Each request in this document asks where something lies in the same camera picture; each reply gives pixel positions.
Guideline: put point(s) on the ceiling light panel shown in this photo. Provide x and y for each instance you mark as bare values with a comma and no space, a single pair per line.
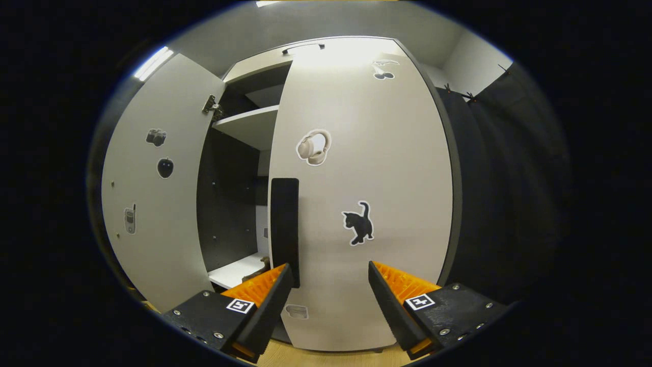
267,3
153,63

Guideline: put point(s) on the white shoe cabinet door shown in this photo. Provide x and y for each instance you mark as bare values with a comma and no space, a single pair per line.
397,153
153,229

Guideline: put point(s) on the white shoe cabinet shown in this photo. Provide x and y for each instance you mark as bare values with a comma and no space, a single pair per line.
229,193

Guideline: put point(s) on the brown fluffy shoe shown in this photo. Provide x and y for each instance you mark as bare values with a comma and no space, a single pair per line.
265,262

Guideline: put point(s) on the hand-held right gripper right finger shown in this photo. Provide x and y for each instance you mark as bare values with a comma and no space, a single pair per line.
392,308

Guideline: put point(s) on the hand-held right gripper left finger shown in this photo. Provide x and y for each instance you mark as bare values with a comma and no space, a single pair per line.
265,311

